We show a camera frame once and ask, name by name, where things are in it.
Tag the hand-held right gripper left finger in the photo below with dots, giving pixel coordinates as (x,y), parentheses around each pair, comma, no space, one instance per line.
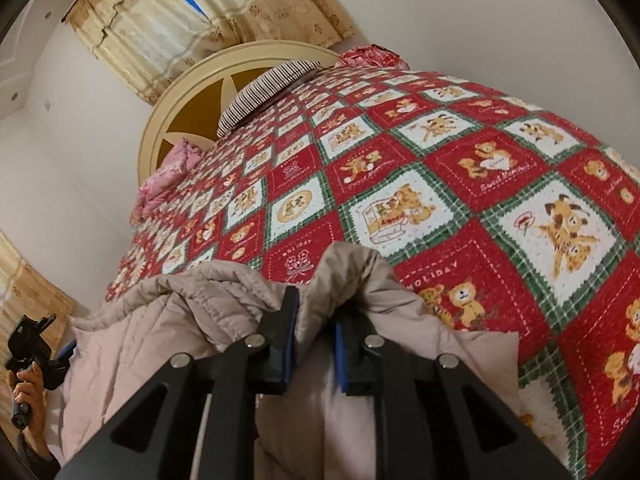
(294,340)

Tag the pink quilt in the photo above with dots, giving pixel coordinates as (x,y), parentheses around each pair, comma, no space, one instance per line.
(167,175)

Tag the person's left hand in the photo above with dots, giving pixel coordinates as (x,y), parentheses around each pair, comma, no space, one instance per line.
(31,385)

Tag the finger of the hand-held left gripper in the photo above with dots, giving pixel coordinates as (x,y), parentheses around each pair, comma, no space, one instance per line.
(62,360)

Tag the beige floral side curtain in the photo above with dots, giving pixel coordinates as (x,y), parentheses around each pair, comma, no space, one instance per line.
(30,285)

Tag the striped pillow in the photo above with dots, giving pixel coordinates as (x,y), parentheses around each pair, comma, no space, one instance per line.
(265,92)

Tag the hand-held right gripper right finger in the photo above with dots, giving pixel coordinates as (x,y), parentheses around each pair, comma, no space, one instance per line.
(343,360)

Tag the red printed bear blanket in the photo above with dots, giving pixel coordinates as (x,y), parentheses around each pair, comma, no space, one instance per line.
(450,185)

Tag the beige puffer jacket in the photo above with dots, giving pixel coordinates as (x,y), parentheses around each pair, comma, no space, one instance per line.
(175,320)

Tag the cream arched bed headboard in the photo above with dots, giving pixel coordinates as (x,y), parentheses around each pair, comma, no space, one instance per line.
(200,105)

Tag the person's left forearm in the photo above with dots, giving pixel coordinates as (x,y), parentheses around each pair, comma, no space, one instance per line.
(35,455)

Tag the red patterned cloth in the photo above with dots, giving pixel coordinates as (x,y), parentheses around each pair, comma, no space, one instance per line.
(370,56)

